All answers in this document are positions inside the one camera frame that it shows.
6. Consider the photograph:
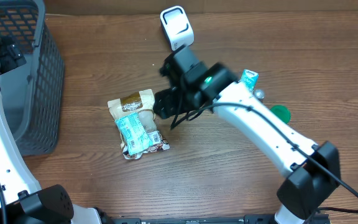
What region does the clear brown snack bag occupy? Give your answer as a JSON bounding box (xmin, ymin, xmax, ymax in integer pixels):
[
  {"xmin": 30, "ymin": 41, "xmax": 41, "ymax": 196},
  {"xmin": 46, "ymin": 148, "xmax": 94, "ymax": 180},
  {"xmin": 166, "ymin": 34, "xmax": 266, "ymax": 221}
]
[{"xmin": 108, "ymin": 89, "xmax": 158, "ymax": 148}]

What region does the white red snack packet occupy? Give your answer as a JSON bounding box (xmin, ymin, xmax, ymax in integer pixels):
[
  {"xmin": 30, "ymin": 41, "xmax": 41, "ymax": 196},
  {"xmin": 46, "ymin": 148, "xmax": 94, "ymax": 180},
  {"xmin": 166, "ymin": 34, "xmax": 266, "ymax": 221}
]
[{"xmin": 122, "ymin": 131, "xmax": 170, "ymax": 160}]

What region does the teal large tissue pack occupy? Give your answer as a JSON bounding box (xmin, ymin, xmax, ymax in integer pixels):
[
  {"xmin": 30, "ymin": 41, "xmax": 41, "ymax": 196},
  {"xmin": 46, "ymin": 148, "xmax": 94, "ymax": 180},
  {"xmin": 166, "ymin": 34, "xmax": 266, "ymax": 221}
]
[{"xmin": 115, "ymin": 113, "xmax": 152, "ymax": 156}]

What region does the small Kleenex tissue pack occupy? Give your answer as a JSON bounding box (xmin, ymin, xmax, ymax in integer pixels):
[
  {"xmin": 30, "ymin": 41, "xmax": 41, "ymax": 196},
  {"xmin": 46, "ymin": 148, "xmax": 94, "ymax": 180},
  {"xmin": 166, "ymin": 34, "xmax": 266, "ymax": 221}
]
[{"xmin": 241, "ymin": 69, "xmax": 259, "ymax": 92}]

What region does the yellow oil bottle silver cap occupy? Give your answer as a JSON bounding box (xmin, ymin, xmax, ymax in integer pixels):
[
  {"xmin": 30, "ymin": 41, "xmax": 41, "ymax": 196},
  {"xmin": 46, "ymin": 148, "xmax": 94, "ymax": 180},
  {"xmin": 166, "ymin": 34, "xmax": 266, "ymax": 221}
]
[{"xmin": 253, "ymin": 89, "xmax": 265, "ymax": 102}]

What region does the green lid white jar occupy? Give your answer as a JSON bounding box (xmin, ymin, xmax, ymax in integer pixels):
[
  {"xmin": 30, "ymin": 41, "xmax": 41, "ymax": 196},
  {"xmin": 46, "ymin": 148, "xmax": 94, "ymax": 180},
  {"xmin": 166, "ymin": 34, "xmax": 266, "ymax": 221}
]
[{"xmin": 270, "ymin": 105, "xmax": 291, "ymax": 124}]

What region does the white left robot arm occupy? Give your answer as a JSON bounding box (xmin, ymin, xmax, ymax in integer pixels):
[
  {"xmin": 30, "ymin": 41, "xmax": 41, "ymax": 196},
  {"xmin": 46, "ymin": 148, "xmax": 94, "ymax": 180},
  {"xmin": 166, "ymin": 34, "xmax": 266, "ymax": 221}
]
[{"xmin": 0, "ymin": 63, "xmax": 101, "ymax": 223}]

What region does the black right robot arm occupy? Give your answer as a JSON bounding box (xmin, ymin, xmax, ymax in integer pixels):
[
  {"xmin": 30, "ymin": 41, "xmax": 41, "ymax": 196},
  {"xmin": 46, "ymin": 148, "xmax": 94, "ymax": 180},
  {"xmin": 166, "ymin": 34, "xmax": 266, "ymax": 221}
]
[{"xmin": 154, "ymin": 45, "xmax": 341, "ymax": 223}]

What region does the white barcode scanner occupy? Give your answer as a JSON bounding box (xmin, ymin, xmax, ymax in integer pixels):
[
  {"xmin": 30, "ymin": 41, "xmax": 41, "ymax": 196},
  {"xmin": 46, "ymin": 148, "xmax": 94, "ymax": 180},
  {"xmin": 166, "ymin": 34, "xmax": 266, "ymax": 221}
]
[{"xmin": 160, "ymin": 6, "xmax": 195, "ymax": 51}]

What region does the grey plastic mesh basket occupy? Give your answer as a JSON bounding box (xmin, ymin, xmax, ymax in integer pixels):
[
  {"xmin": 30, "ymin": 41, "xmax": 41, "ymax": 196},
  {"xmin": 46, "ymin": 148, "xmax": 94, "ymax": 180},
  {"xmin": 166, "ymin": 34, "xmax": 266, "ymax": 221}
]
[{"xmin": 0, "ymin": 0, "xmax": 65, "ymax": 156}]

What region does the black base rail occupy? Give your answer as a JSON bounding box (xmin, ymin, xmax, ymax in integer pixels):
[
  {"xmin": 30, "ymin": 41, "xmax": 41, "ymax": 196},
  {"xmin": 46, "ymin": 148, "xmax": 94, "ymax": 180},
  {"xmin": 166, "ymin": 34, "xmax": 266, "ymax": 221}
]
[{"xmin": 110, "ymin": 213, "xmax": 331, "ymax": 224}]

